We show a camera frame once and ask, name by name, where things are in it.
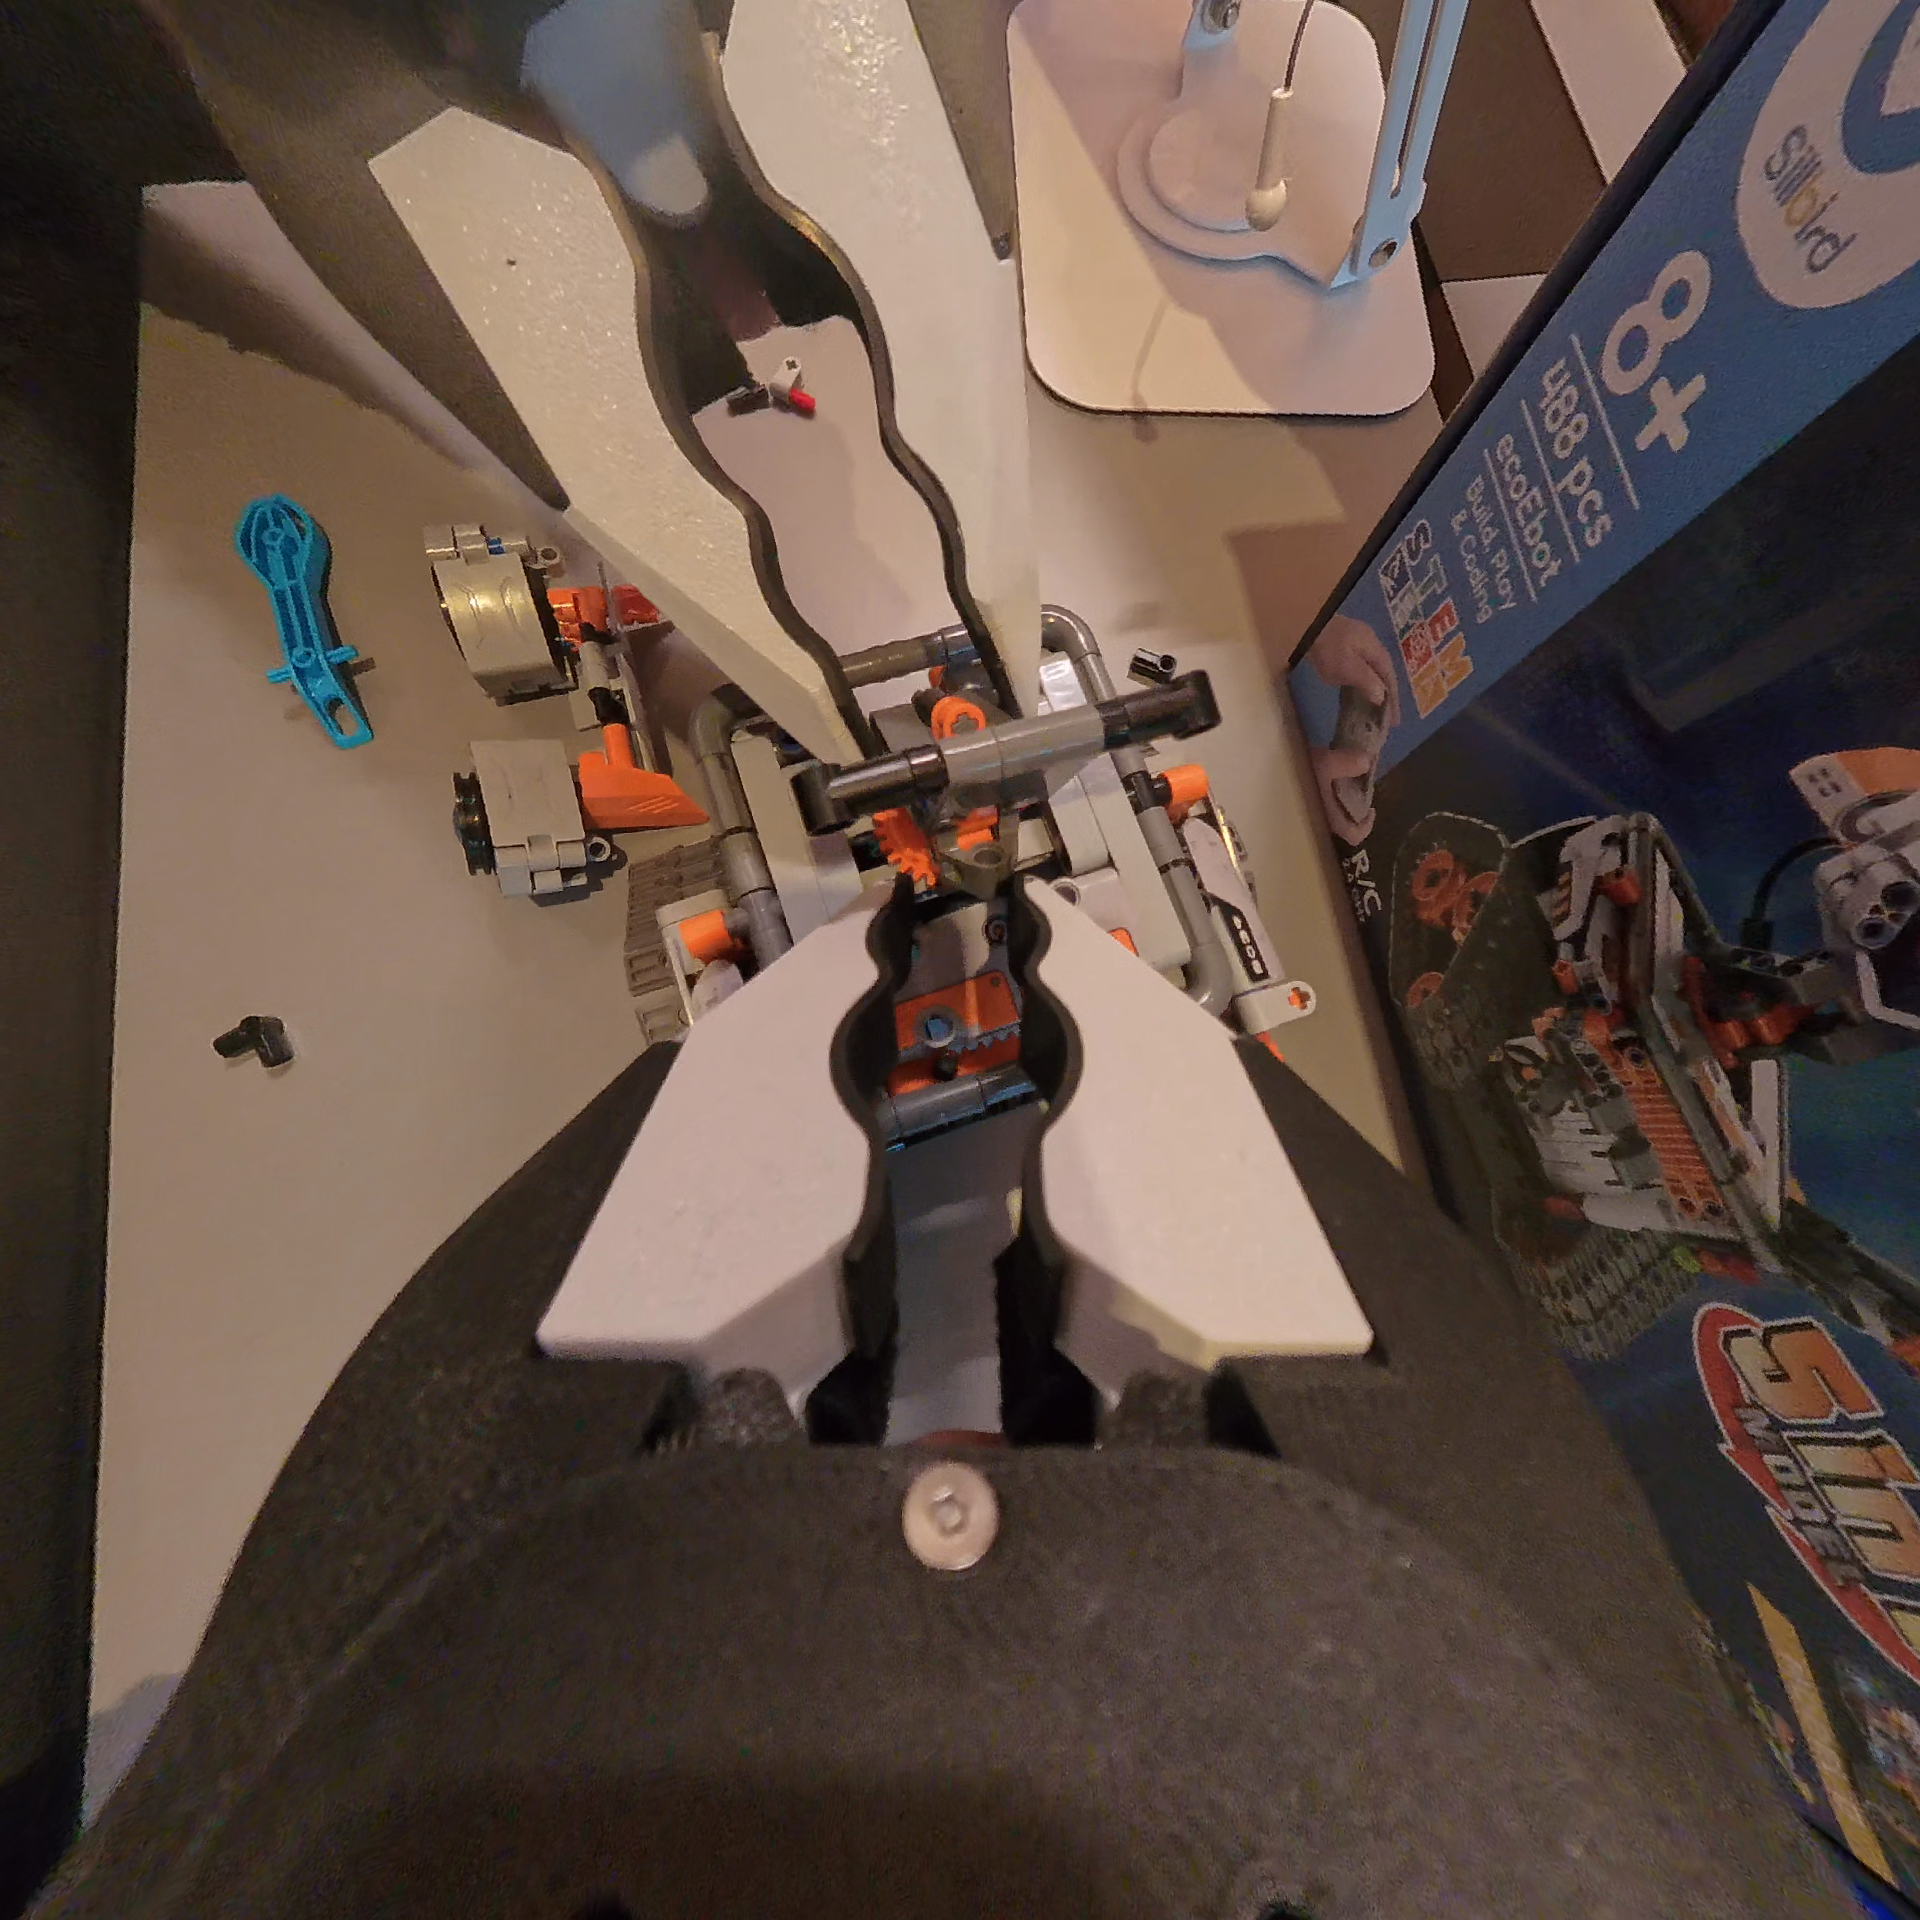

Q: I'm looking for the blue robot kit box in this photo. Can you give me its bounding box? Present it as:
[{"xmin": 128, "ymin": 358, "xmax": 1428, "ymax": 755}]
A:
[{"xmin": 1283, "ymin": 0, "xmax": 1920, "ymax": 1877}]

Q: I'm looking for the grey orange tracked toy robot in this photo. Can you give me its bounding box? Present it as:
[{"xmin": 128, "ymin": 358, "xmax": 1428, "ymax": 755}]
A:
[{"xmin": 615, "ymin": 600, "xmax": 1327, "ymax": 1141}]

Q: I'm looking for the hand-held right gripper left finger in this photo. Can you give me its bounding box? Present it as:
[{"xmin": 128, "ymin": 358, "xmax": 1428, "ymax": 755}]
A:
[{"xmin": 533, "ymin": 893, "xmax": 919, "ymax": 1387}]

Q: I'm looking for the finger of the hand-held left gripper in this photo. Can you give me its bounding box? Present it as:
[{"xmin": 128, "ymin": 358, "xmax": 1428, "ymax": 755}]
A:
[
  {"xmin": 699, "ymin": 0, "xmax": 1039, "ymax": 716},
  {"xmin": 372, "ymin": 106, "xmax": 878, "ymax": 758}
]

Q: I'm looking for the grey black axle pin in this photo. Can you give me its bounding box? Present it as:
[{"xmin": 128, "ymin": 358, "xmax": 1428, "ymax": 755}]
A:
[{"xmin": 790, "ymin": 677, "xmax": 1226, "ymax": 829}]

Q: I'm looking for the blue plastic brick separator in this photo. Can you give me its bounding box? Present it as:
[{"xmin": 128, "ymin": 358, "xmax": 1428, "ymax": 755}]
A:
[{"xmin": 233, "ymin": 495, "xmax": 380, "ymax": 755}]

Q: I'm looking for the white articulated holder stand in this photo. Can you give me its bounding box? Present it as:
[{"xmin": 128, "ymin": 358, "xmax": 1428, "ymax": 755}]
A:
[{"xmin": 1006, "ymin": 0, "xmax": 1477, "ymax": 420}]

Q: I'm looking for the black perforated foam mat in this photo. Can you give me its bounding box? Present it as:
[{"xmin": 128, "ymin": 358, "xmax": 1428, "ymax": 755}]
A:
[{"xmin": 0, "ymin": 179, "xmax": 151, "ymax": 1920}]

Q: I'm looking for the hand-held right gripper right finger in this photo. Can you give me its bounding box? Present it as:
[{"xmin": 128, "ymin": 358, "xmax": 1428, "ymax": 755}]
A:
[{"xmin": 1006, "ymin": 893, "xmax": 1375, "ymax": 1381}]

